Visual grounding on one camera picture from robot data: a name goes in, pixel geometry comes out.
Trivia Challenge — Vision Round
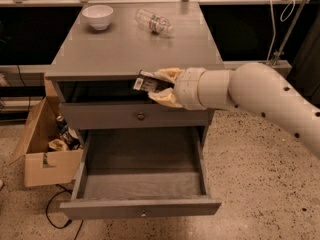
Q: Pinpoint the black rxbar chocolate wrapper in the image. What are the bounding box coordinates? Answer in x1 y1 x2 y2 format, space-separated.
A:
133 70 174 93

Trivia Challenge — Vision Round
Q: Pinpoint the metal diagonal support pole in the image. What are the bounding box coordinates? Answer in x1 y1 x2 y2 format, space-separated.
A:
266 0 310 66

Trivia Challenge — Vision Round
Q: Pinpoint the open grey middle drawer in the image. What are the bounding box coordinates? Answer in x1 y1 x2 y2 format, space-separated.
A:
60 126 221 220

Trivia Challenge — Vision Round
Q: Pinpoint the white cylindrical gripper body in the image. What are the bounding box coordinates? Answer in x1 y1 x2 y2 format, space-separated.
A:
174 68 205 110

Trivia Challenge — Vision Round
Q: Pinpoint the grey wooden drawer cabinet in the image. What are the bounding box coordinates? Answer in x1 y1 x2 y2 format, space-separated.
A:
47 3 224 148

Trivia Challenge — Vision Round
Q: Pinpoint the brown cardboard box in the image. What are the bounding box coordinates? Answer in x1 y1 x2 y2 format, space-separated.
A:
10 80 82 187

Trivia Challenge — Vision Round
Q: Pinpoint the black floor cable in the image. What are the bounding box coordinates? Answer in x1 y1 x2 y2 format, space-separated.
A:
44 184 84 240

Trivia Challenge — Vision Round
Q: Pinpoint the soda can in box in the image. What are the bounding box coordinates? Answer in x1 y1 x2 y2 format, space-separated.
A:
56 115 68 134

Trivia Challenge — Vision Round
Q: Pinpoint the closed grey top drawer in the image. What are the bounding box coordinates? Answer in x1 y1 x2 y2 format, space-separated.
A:
60 103 213 130

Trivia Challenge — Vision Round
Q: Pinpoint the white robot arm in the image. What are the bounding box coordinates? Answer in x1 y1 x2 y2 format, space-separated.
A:
148 63 320 158

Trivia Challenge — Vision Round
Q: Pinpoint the clear plastic water bottle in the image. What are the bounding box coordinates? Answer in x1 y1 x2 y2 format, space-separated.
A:
135 9 174 37

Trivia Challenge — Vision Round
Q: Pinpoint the white ceramic bowl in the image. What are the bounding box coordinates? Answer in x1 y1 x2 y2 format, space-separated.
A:
82 5 114 30

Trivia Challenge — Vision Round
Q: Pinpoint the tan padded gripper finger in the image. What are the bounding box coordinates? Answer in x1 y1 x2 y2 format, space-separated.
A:
148 88 182 108
154 68 185 83

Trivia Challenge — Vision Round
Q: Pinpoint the crumpled snack bag in box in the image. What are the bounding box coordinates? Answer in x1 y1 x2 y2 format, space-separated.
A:
48 139 69 151

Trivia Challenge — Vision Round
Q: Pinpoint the white hanging cable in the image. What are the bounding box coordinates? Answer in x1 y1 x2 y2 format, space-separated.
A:
265 0 296 65

